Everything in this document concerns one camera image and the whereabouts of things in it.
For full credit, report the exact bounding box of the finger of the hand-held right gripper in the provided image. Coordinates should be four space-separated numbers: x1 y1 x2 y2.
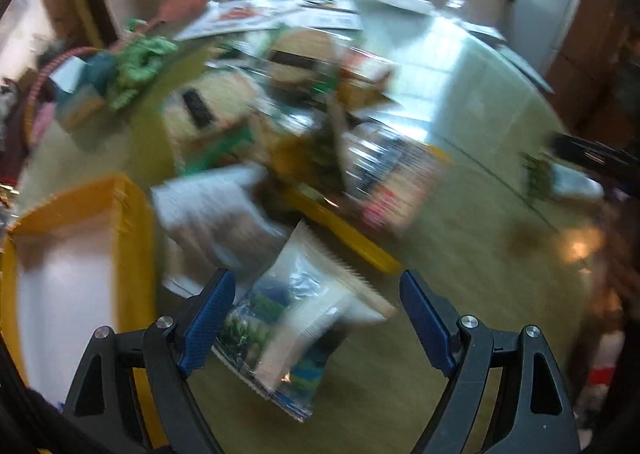
547 131 608 166

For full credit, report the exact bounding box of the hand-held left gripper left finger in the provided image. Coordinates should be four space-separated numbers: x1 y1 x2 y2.
60 268 237 454

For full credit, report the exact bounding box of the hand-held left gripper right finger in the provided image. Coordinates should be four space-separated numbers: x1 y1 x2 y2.
399 268 582 454

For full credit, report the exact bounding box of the small green snack packet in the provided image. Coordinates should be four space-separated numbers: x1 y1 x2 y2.
521 151 557 203

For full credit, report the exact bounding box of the white green blue snack packet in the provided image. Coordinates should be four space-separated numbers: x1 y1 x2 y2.
212 221 399 423

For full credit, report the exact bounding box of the yellow cardboard box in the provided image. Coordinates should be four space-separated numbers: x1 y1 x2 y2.
0 173 168 454

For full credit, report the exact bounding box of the white grey snack packet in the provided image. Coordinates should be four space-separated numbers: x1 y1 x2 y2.
150 165 292 287

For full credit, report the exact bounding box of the round glass turntable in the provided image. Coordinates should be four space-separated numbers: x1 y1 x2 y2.
165 9 568 215

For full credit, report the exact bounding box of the yellow cardboard tray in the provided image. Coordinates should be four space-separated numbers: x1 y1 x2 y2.
280 144 403 276

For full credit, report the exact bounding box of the blue red snack packet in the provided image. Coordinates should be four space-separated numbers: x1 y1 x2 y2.
340 121 452 241

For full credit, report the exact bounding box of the round bread packet black label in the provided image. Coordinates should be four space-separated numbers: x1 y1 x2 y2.
162 72 262 171
264 27 347 96

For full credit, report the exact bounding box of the red orange snack packet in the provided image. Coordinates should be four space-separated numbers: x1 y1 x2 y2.
334 47 402 111

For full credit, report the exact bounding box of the teal tissue box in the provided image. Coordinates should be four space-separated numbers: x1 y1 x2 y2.
49 51 119 133

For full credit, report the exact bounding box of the green cloth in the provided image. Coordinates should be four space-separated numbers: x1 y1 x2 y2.
106 18 179 114

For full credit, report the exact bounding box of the pink striped hula hoop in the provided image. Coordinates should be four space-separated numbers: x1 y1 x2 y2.
21 46 108 147

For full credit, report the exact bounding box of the white red printed poster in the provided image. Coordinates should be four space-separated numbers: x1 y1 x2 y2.
174 1 307 44

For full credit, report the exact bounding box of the pink paddle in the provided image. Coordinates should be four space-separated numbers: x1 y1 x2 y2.
144 0 217 36

